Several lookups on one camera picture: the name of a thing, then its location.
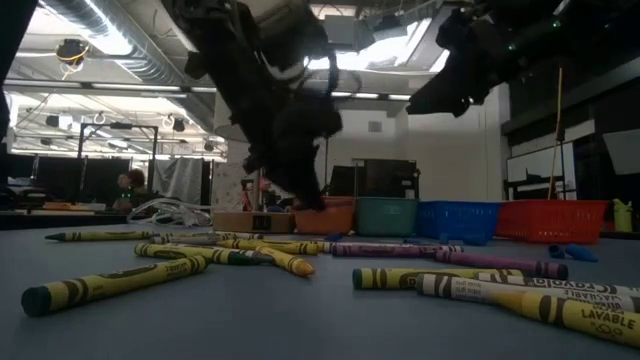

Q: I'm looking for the white lamp power cable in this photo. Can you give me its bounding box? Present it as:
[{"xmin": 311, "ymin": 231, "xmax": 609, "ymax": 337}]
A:
[{"xmin": 127, "ymin": 197, "xmax": 215, "ymax": 228}]

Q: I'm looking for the red slotted plastic basket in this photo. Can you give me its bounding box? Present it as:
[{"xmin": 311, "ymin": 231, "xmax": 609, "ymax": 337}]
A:
[{"xmin": 494, "ymin": 199, "xmax": 610, "ymax": 245}]

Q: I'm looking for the black monitor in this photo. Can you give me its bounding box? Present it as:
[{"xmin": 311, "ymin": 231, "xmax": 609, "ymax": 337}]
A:
[
  {"xmin": 84, "ymin": 157, "xmax": 132, "ymax": 201},
  {"xmin": 32, "ymin": 156, "xmax": 84, "ymax": 201}
]

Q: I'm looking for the black cabinet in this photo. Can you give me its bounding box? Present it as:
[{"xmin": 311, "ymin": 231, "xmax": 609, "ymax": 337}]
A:
[{"xmin": 327, "ymin": 158, "xmax": 420, "ymax": 200}]

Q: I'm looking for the teal plastic bin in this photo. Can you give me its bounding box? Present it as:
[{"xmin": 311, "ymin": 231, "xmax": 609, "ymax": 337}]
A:
[{"xmin": 354, "ymin": 196, "xmax": 420, "ymax": 238}]

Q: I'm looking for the yellow-green bottle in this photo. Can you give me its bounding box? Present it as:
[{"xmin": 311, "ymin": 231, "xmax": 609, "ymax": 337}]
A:
[{"xmin": 612, "ymin": 198, "xmax": 635, "ymax": 234}]

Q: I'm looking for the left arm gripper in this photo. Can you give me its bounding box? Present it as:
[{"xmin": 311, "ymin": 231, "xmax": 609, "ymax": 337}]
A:
[{"xmin": 227, "ymin": 69, "xmax": 344, "ymax": 211}]

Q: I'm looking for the yellow wrapper crayon green tip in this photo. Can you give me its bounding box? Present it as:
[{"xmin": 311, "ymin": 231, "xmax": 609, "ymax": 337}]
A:
[
  {"xmin": 44, "ymin": 229, "xmax": 157, "ymax": 243},
  {"xmin": 133, "ymin": 242, "xmax": 261, "ymax": 266},
  {"xmin": 20, "ymin": 255, "xmax": 209, "ymax": 318}
]

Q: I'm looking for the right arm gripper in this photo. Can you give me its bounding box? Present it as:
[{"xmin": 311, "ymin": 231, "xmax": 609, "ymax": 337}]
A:
[{"xmin": 406, "ymin": 7, "xmax": 516, "ymax": 119}]

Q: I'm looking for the orange plastic bin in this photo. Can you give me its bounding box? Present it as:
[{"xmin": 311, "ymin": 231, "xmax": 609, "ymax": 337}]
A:
[{"xmin": 293, "ymin": 195, "xmax": 357, "ymax": 236}]

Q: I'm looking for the black gantry frame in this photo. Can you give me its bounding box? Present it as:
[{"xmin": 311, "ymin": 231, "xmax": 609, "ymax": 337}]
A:
[{"xmin": 77, "ymin": 122, "xmax": 160, "ymax": 191}]

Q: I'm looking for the wooden stick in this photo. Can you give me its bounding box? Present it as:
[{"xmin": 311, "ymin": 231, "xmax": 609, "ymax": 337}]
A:
[{"xmin": 547, "ymin": 67, "xmax": 565, "ymax": 201}]

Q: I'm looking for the blue slotted plastic basket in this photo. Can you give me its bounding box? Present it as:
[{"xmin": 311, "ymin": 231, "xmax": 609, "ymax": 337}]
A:
[{"xmin": 416, "ymin": 200, "xmax": 503, "ymax": 240}]

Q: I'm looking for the ceiling light strip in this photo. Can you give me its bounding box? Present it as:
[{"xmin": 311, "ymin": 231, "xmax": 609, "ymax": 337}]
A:
[
  {"xmin": 89, "ymin": 82, "xmax": 189, "ymax": 94},
  {"xmin": 329, "ymin": 91, "xmax": 414, "ymax": 101}
]

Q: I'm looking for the grey hanging cloth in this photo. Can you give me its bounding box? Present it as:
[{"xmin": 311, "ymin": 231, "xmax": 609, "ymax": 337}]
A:
[{"xmin": 152, "ymin": 157, "xmax": 205, "ymax": 204}]

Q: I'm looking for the ceiling cable reel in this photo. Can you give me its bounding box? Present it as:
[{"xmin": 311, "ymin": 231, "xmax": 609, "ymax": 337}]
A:
[{"xmin": 54, "ymin": 38, "xmax": 91, "ymax": 66}]

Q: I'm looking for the person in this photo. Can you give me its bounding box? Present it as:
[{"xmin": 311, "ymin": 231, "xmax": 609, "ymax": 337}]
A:
[{"xmin": 112, "ymin": 168, "xmax": 162, "ymax": 211}]

